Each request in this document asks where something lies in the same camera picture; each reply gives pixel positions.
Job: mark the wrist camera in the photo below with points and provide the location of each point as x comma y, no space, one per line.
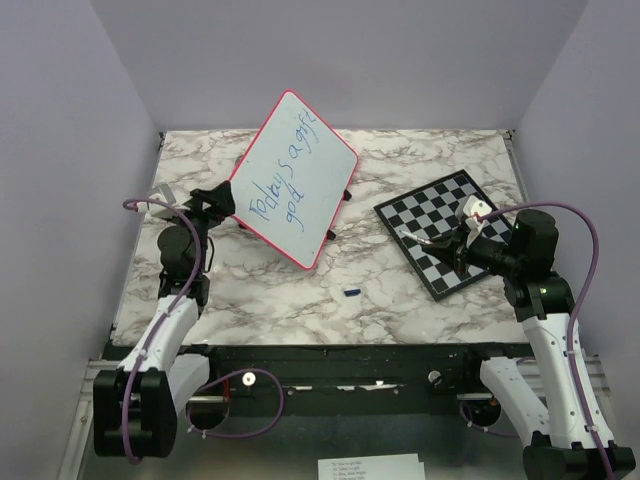
475,210
163,193

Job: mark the white blue whiteboard marker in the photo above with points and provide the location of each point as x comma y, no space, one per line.
416,238

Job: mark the black white chessboard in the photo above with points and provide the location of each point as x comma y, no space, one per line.
429,212

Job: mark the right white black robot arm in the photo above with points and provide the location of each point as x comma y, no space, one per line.
564,433

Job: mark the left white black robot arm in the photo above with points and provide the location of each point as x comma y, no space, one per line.
136,405

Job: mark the white instruction paper sheet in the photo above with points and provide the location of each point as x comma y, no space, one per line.
384,467

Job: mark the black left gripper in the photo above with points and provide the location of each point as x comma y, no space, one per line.
219,200

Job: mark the pink framed whiteboard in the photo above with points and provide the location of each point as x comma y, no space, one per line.
291,181

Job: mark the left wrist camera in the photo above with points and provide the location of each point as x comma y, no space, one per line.
163,193

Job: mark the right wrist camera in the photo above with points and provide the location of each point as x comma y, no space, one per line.
475,210

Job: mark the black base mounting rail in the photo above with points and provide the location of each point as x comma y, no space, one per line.
345,380

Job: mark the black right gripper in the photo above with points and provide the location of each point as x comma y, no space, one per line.
449,248

